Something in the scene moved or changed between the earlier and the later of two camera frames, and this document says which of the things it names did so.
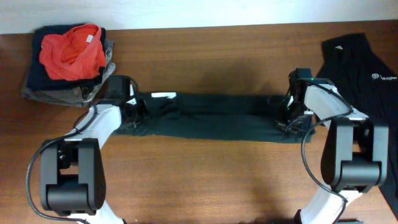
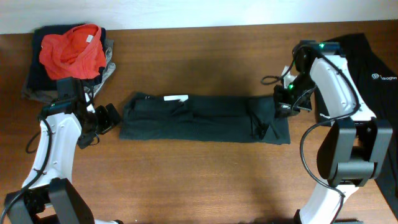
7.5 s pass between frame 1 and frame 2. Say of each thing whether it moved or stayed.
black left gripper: moved
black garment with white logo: stayed
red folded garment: stayed
